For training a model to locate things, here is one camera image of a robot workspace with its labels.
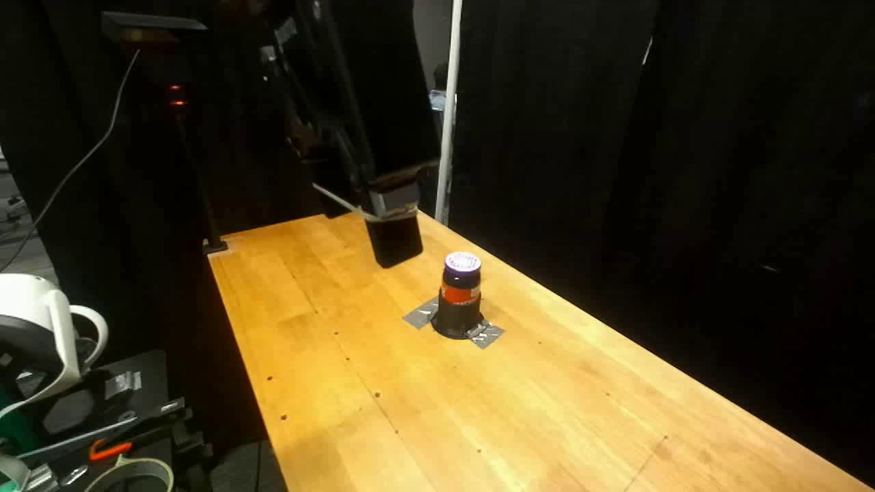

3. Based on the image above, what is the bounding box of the black equipment case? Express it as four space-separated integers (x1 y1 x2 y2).
23 349 200 458

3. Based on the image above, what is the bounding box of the black camera stand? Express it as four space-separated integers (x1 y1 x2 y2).
98 7 228 256

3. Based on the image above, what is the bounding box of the small grey base plate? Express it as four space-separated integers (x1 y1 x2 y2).
465 320 506 351

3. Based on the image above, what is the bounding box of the white coiled tube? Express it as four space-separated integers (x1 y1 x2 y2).
82 454 176 492

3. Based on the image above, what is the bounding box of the gray block on mount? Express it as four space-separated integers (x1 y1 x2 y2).
364 159 436 218

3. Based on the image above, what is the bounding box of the black curtain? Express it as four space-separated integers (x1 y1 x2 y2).
453 0 875 458

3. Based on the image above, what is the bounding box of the silver tape piece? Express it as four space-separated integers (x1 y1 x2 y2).
402 298 443 331

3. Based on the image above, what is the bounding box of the orange handled tool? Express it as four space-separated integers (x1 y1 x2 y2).
86 436 133 465

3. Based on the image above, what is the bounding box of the white vertical pole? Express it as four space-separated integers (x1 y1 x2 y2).
431 0 465 227

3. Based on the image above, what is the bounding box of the black box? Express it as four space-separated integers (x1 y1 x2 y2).
364 205 425 271

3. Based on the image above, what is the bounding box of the thin white cable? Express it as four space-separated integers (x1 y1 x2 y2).
0 47 144 274

